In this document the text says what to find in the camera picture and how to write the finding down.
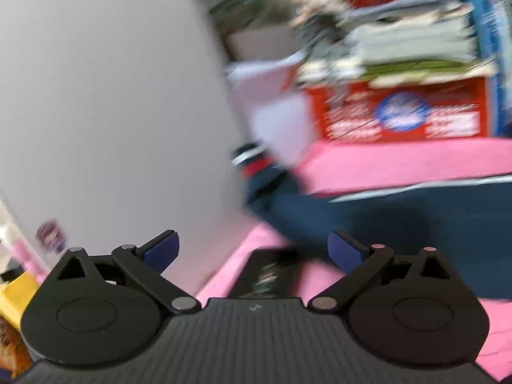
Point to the white board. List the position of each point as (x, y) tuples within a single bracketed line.
[(272, 108)]

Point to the black flat packet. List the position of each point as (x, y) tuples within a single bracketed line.
[(264, 276)]

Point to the stack of papers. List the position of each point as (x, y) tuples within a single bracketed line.
[(400, 40)]

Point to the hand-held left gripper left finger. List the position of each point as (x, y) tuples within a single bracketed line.
[(162, 250)]

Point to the navy striped sweater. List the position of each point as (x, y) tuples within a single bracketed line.
[(400, 224)]

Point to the yellow object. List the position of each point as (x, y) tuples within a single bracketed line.
[(16, 296)]

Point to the red plastic crate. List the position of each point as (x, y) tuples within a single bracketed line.
[(320, 100)]

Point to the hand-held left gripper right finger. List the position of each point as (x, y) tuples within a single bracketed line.
[(344, 250)]

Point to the pink mat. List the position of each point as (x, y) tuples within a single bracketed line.
[(400, 160)]

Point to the row of books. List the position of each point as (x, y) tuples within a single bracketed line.
[(496, 48)]

